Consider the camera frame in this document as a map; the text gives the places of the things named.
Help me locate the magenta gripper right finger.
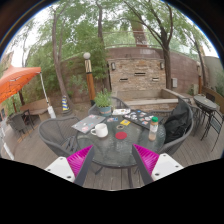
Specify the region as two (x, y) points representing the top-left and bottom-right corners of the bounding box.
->
(132, 144), (183, 185)

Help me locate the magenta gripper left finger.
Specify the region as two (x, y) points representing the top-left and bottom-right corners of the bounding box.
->
(46, 145), (94, 186)

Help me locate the grey wicker chair right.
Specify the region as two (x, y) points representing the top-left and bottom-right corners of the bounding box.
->
(151, 97), (194, 155)

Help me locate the grey wicker chair left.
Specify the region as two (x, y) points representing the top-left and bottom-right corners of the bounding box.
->
(38, 116), (80, 157)

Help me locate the bottle with green cap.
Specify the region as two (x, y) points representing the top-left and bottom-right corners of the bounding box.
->
(148, 116), (158, 141)

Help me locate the round glass patio table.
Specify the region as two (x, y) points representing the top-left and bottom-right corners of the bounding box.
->
(76, 113), (167, 189)

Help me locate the grey laptop with stickers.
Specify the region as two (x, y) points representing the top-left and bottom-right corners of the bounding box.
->
(72, 114), (105, 134)

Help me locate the red round coaster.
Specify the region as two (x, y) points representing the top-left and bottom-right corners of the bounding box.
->
(115, 132), (127, 140)

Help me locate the white ceramic mug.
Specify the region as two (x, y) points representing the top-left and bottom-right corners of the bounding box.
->
(90, 123), (108, 138)

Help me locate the black jacket on chair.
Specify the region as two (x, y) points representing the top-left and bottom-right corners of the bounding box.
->
(164, 98), (193, 144)

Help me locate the black laptop with stickers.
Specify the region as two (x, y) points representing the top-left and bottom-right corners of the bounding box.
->
(123, 109), (154, 129)

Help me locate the striped blue yellow bollard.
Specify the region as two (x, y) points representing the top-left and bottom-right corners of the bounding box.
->
(62, 96), (70, 112)

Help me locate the wooden bench left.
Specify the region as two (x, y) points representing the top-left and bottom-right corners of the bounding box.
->
(20, 99), (50, 121)

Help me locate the potted green plant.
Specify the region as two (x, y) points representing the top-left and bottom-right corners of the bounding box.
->
(94, 88), (112, 117)

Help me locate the grey chair far left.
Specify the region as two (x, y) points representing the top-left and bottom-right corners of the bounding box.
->
(7, 112), (33, 133)

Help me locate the round side table right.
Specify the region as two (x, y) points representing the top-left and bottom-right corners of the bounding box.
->
(193, 95), (223, 137)

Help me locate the orange patio umbrella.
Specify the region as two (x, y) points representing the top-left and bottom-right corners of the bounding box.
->
(0, 65), (41, 103)

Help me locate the lamp post with globe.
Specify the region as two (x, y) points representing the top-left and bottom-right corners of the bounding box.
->
(83, 52), (95, 106)

